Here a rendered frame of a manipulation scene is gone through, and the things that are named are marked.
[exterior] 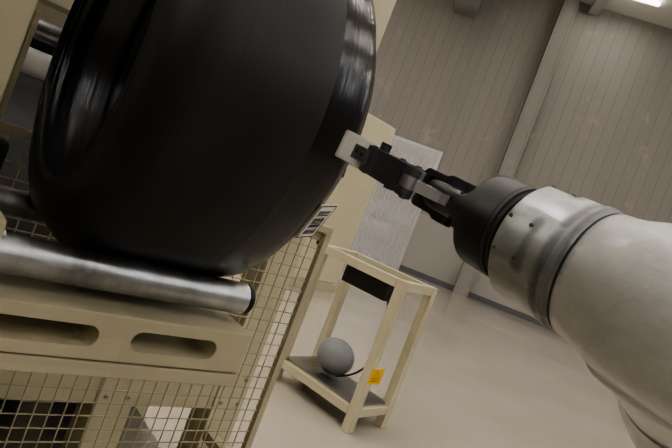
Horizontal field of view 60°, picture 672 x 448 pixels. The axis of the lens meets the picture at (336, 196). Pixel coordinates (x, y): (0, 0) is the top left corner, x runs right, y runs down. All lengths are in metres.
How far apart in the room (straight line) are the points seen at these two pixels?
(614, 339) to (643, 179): 13.01
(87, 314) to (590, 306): 0.55
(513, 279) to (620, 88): 13.13
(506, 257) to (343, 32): 0.40
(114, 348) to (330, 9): 0.48
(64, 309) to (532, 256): 0.52
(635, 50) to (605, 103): 1.24
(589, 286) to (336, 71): 0.42
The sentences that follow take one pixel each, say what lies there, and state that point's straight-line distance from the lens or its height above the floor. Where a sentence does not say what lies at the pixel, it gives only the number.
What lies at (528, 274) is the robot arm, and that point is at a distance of 0.39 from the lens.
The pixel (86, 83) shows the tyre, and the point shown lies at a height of 1.11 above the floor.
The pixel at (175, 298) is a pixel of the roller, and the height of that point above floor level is 0.89.
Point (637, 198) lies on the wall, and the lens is 13.29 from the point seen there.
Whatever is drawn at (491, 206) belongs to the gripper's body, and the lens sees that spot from 0.43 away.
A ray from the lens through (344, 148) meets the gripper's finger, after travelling 0.60.
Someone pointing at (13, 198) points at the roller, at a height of 0.91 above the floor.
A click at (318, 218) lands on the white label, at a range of 0.76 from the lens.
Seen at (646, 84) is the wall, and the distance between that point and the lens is 13.67.
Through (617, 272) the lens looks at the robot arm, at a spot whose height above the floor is 1.11.
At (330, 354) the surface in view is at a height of 0.26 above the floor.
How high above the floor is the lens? 1.09
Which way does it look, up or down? level
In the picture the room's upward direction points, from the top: 21 degrees clockwise
